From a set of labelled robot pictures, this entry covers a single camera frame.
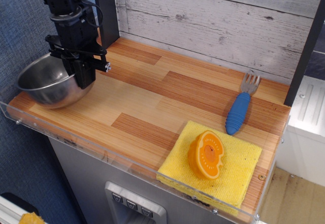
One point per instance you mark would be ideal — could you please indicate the stainless steel bowl pan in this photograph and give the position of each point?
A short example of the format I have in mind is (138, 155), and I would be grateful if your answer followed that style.
(48, 84)

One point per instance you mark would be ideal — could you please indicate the silver dispenser button panel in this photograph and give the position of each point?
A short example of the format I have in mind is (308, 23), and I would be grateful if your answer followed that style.
(129, 207)

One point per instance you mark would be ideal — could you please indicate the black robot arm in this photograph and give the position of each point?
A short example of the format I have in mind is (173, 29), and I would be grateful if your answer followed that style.
(69, 11)

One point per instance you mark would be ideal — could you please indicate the orange plastic fruit half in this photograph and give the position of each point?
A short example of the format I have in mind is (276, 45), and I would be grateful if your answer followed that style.
(205, 154)

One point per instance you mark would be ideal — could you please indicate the grey toy fridge cabinet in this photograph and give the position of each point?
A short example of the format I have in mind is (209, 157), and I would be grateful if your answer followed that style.
(88, 176)

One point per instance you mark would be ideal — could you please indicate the dark left vertical post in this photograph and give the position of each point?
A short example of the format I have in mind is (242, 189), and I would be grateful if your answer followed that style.
(109, 30)

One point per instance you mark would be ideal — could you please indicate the clear acrylic table guard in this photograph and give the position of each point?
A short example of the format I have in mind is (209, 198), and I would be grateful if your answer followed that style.
(133, 116)

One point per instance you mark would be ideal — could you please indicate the dark right vertical post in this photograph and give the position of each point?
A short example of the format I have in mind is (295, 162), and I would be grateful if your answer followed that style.
(306, 54)

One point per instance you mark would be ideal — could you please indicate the yellow object bottom left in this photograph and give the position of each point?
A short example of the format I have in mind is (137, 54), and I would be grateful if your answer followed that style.
(31, 218)

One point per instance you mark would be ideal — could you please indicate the yellow sponge cloth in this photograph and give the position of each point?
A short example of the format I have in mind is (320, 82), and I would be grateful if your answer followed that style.
(238, 164)

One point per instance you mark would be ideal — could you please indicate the blue handled metal fork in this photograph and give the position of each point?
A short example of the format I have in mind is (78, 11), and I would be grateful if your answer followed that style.
(237, 113)

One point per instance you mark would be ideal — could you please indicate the white toy sink unit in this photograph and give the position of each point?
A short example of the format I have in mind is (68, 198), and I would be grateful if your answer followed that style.
(301, 151)

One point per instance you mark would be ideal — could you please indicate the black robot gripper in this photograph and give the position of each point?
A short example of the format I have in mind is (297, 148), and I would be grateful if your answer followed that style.
(78, 39)

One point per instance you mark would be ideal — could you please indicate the dark vertical post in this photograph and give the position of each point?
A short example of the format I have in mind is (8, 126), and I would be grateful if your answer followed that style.
(306, 54)
(109, 30)

